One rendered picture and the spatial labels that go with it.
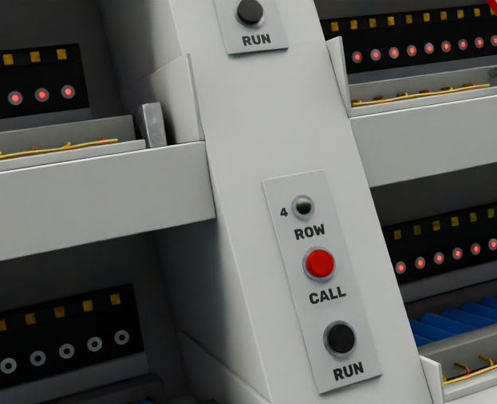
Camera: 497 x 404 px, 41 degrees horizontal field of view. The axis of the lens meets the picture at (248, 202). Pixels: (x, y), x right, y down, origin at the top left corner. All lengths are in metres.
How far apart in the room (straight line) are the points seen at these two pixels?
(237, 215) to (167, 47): 0.12
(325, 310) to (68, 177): 0.16
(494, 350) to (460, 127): 0.16
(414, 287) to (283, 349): 0.26
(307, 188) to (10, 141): 0.19
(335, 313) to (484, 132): 0.17
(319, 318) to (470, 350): 0.16
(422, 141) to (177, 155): 0.16
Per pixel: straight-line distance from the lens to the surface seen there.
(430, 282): 0.62
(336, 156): 0.41
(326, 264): 0.38
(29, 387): 0.52
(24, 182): 0.37
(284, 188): 0.39
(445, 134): 0.46
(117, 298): 0.52
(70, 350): 0.52
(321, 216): 0.39
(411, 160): 0.45
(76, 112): 0.56
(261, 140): 0.39
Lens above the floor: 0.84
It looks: 10 degrees up
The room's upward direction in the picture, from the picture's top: 15 degrees counter-clockwise
